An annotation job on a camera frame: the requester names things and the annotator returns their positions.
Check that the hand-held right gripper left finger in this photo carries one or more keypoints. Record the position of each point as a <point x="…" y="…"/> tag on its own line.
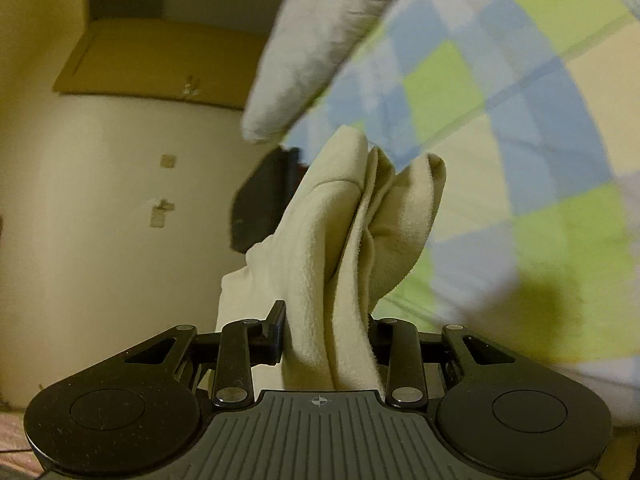
<point x="276" y="335"/>

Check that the mauve towel pillow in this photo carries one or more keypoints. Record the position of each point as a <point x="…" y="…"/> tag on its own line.
<point x="310" y="50"/>

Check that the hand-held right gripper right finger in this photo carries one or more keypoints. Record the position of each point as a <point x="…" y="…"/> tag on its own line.
<point x="382" y="332"/>

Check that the checkered bed sheet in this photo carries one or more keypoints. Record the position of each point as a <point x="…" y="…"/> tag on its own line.
<point x="500" y="135"/>

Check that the yellow cardboard box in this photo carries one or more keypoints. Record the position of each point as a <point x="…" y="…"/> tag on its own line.
<point x="165" y="60"/>

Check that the black object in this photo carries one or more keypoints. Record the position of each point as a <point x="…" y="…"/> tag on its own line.
<point x="260" y="200"/>

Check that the beige garment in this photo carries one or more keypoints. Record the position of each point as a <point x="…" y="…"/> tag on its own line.
<point x="325" y="240"/>

